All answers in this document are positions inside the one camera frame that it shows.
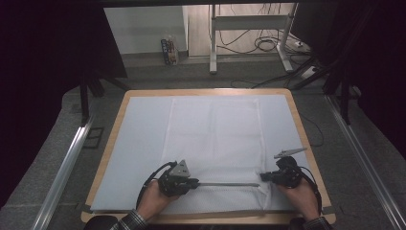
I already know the white power strip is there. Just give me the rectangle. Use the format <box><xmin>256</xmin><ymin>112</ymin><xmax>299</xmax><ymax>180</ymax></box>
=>
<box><xmin>300</xmin><ymin>65</ymin><xmax>318</xmax><ymax>80</ymax></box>

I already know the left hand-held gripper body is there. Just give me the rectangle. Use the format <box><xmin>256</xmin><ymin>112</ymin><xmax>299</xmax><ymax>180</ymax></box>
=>
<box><xmin>157</xmin><ymin>159</ymin><xmax>196</xmax><ymax>197</ymax></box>

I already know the person's right hand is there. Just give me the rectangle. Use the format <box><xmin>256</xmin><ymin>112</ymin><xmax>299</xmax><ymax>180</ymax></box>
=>
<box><xmin>277</xmin><ymin>177</ymin><xmax>316</xmax><ymax>222</ymax></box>

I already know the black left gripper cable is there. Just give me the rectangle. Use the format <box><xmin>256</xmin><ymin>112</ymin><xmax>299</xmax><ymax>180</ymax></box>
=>
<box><xmin>135</xmin><ymin>160</ymin><xmax>178</xmax><ymax>211</ymax></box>

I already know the white metal desk frame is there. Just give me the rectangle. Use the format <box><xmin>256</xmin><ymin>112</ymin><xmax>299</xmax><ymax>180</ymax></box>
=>
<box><xmin>208</xmin><ymin>3</ymin><xmax>300</xmax><ymax>75</ymax></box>

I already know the dark curtain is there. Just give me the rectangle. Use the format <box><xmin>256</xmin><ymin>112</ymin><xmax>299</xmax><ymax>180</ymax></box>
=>
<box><xmin>291</xmin><ymin>0</ymin><xmax>406</xmax><ymax>161</ymax></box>
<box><xmin>0</xmin><ymin>0</ymin><xmax>128</xmax><ymax>209</ymax></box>

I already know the light blue table mat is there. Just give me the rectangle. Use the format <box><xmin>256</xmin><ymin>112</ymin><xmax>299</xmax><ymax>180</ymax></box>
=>
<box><xmin>90</xmin><ymin>94</ymin><xmax>320</xmax><ymax>214</ymax></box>

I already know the person's left hand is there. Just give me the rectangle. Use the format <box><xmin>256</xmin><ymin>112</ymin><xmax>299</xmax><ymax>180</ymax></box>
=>
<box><xmin>136</xmin><ymin>179</ymin><xmax>180</xmax><ymax>222</ymax></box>

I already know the aluminium floor rail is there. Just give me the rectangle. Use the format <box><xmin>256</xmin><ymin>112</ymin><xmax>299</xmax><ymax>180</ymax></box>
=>
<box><xmin>325</xmin><ymin>94</ymin><xmax>406</xmax><ymax>230</ymax></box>
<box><xmin>31</xmin><ymin>119</ymin><xmax>95</xmax><ymax>230</ymax></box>

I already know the tangle of black floor cables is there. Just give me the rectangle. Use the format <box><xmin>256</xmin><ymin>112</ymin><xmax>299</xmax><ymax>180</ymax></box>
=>
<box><xmin>216</xmin><ymin>3</ymin><xmax>312</xmax><ymax>56</ymax></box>

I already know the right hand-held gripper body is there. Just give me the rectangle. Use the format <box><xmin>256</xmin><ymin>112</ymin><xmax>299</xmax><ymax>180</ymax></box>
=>
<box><xmin>271</xmin><ymin>147</ymin><xmax>308</xmax><ymax>189</ymax></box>

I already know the pack of blue bottles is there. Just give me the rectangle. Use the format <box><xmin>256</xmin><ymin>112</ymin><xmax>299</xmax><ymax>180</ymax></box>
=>
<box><xmin>160</xmin><ymin>34</ymin><xmax>180</xmax><ymax>66</ymax></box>

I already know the black floor grate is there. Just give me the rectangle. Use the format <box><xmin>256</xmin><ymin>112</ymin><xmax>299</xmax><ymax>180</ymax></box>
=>
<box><xmin>82</xmin><ymin>126</ymin><xmax>105</xmax><ymax>150</ymax></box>

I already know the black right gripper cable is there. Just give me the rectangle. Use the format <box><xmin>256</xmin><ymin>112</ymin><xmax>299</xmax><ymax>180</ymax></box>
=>
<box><xmin>295</xmin><ymin>165</ymin><xmax>323</xmax><ymax>219</ymax></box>

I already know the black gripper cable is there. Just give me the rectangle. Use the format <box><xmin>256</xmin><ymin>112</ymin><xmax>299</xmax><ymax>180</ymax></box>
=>
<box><xmin>135</xmin><ymin>160</ymin><xmax>178</xmax><ymax>211</ymax></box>
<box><xmin>295</xmin><ymin>165</ymin><xmax>323</xmax><ymax>219</ymax></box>

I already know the thin black floor cable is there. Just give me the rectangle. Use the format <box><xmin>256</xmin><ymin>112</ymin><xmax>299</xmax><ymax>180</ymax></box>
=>
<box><xmin>300</xmin><ymin>113</ymin><xmax>326</xmax><ymax>149</ymax></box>

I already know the black metal stand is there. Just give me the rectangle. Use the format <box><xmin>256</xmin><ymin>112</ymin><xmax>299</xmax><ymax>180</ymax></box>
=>
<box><xmin>288</xmin><ymin>57</ymin><xmax>362</xmax><ymax>127</ymax></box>
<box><xmin>79</xmin><ymin>71</ymin><xmax>132</xmax><ymax>127</ymax></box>

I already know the white mesh zipper bag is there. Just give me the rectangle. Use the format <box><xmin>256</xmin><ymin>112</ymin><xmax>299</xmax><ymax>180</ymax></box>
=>
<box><xmin>161</xmin><ymin>97</ymin><xmax>272</xmax><ymax>215</ymax></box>

